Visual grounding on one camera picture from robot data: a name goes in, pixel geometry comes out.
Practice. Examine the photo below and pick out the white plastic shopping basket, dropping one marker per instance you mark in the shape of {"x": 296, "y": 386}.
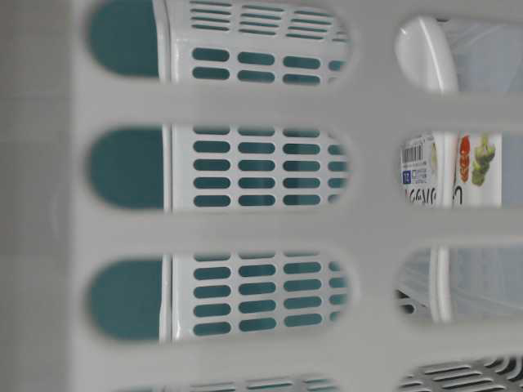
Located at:
{"x": 56, "y": 235}

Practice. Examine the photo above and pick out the white chinese spoon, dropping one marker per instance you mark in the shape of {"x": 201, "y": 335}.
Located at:
{"x": 424, "y": 56}

